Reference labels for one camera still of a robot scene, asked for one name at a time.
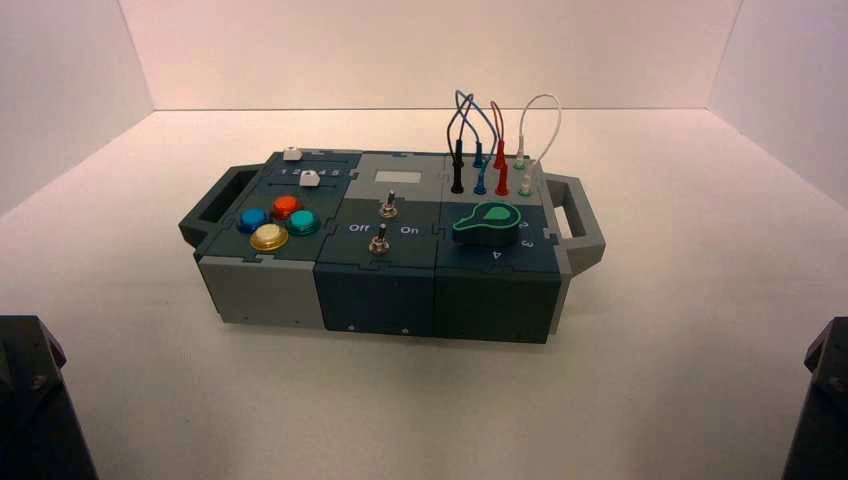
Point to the white slider knob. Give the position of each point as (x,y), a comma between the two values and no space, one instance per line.
(309,178)
(292,154)

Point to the green black rotary knob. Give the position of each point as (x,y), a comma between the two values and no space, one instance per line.
(487,225)

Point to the dark teal grey control box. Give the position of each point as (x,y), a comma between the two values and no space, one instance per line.
(371,285)

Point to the teal round push button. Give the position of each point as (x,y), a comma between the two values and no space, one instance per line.
(303,222)

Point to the orange round push button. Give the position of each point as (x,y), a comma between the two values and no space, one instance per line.
(287,206)

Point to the yellow round push button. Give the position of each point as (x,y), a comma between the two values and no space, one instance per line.
(268,237)

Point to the blue round push button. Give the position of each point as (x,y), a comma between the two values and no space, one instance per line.
(252,219)

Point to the metal toggle switch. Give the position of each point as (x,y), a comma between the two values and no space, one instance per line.
(379,241)
(389,205)

